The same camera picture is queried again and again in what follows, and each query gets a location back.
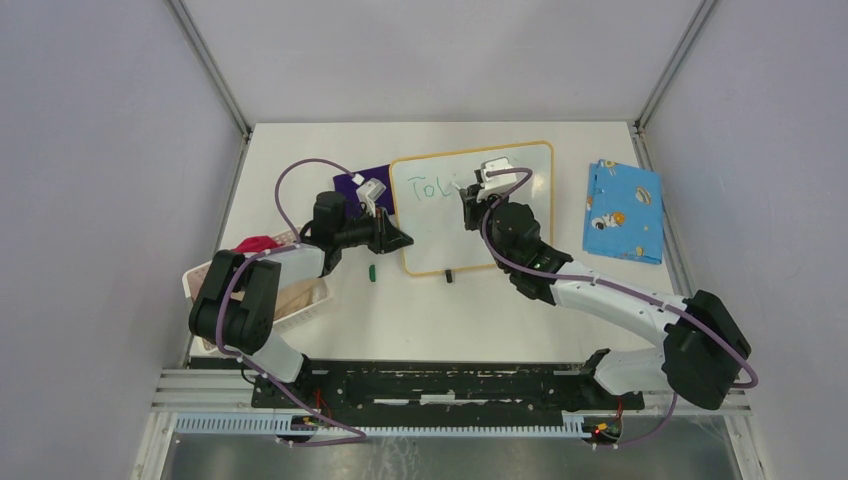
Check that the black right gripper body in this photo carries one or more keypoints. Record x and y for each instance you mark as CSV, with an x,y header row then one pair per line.
x,y
489,202

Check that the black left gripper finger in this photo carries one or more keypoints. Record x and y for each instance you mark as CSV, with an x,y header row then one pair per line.
x,y
393,234
394,246

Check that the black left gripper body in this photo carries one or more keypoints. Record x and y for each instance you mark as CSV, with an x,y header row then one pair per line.
x,y
373,231

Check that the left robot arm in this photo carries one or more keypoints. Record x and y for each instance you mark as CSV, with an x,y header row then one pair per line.
x,y
235,305

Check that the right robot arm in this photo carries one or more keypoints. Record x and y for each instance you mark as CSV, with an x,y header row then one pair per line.
x,y
696,348

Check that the beige cloth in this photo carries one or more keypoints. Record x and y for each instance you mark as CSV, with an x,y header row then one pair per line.
x,y
299,296

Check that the red cloth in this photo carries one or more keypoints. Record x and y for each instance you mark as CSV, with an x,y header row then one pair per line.
x,y
256,244

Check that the blue patterned cloth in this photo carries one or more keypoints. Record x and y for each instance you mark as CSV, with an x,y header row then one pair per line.
x,y
623,213

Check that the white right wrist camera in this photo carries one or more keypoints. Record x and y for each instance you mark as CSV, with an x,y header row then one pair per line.
x,y
496,178

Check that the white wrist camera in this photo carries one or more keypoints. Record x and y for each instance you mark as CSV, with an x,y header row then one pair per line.
x,y
368,193
496,178

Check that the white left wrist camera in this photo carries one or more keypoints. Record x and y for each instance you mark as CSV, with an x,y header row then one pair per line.
x,y
368,193

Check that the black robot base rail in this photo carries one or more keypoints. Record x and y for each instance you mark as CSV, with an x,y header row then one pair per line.
x,y
382,393

